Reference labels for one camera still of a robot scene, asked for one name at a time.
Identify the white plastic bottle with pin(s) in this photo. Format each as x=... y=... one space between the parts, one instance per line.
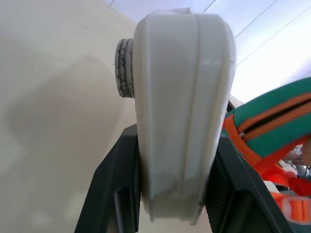
x=179 y=116

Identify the orange and teal backpack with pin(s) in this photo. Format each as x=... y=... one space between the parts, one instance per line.
x=272 y=126

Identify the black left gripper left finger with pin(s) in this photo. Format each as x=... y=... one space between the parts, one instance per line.
x=110 y=184

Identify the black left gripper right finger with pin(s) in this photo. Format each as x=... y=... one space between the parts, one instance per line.
x=243 y=194

